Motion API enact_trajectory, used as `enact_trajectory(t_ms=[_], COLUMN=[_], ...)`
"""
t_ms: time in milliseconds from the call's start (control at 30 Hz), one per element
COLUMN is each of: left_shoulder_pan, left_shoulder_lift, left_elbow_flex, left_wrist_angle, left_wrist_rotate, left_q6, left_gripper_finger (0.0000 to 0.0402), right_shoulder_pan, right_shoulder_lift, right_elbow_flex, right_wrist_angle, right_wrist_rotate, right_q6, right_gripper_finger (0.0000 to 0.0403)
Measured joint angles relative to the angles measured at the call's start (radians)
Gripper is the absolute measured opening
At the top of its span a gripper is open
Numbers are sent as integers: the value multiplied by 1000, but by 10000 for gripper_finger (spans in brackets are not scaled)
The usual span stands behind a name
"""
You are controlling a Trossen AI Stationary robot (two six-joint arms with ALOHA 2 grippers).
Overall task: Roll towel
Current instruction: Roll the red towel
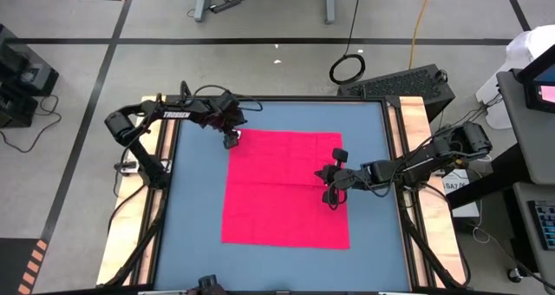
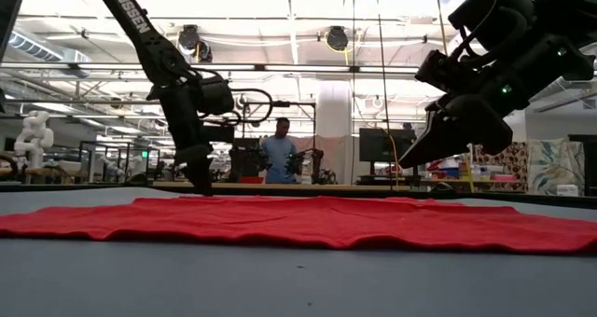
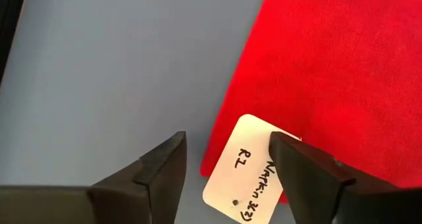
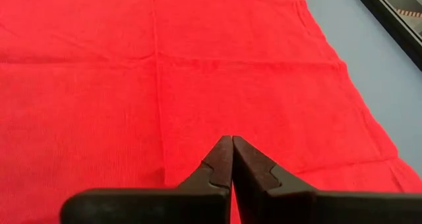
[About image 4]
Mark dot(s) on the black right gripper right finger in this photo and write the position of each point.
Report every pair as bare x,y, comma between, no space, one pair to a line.
296,209

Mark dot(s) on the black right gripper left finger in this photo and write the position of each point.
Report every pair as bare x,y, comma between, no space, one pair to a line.
198,206

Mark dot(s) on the red towel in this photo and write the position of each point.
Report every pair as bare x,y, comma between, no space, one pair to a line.
99,85

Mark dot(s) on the black table frame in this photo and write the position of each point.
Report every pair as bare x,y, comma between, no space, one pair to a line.
395,29

